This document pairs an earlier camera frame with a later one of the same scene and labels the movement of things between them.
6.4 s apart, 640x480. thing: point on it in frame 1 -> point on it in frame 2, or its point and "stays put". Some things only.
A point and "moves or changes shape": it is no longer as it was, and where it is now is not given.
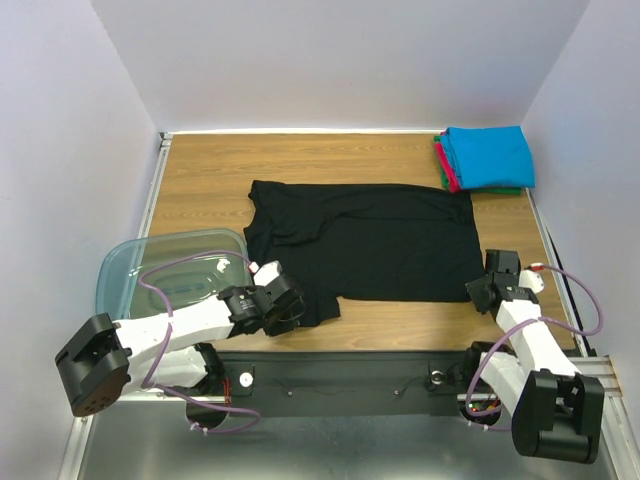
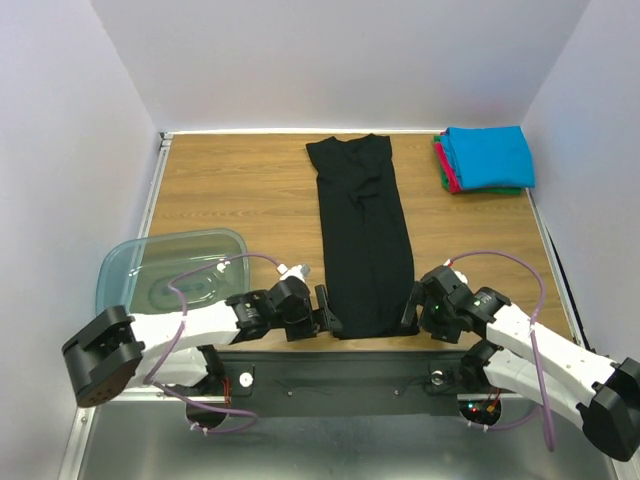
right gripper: [480, 295] -> [415, 306]
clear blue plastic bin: [152, 274] stays put
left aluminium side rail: [165, 143] stays put
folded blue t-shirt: [490, 156] stays put
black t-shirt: [366, 242] moves or changes shape
